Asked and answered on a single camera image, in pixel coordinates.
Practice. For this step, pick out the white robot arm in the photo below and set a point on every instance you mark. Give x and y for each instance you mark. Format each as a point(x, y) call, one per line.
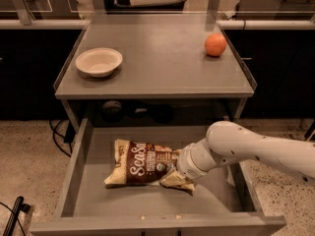
point(231, 143)

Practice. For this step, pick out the grey open top drawer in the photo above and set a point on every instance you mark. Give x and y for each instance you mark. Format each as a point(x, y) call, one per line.
point(223, 204)

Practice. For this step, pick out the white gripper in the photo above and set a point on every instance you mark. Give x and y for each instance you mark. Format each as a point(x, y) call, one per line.
point(185, 162)

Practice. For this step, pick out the brown sea salt chip bag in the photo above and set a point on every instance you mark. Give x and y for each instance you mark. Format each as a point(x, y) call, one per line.
point(139, 163)

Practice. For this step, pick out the grey cabinet counter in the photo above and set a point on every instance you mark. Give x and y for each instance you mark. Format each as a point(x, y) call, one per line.
point(163, 57)

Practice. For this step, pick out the dark ball under counter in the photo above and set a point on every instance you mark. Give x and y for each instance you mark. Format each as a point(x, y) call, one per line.
point(111, 110)

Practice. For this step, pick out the black chair back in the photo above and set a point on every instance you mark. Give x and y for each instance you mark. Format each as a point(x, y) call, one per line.
point(169, 7)

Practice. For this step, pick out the orange fruit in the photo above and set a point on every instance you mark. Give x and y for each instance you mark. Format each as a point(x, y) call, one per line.
point(215, 44)

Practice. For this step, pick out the black bar object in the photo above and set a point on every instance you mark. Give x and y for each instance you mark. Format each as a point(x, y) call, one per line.
point(19, 206)

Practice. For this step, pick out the white paper bowl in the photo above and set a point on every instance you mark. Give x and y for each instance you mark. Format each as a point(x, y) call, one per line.
point(99, 62)

